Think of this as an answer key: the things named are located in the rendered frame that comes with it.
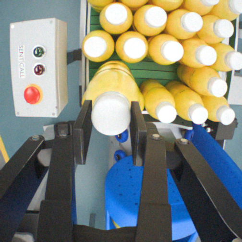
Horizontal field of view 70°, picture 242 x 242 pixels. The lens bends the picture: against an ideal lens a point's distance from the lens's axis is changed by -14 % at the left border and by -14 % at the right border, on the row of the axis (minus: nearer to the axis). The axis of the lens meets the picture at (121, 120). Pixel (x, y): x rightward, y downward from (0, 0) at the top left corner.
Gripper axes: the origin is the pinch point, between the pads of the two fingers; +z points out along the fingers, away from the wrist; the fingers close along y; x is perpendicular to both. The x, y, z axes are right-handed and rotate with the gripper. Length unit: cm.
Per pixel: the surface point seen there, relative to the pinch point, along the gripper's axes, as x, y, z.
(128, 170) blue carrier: -23.9, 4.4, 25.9
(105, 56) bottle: 4.3, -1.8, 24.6
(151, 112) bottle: -7.2, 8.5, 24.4
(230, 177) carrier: -48, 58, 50
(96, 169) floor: -102, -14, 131
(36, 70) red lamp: 2.1, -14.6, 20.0
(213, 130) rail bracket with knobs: -15.1, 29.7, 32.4
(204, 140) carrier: -48, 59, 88
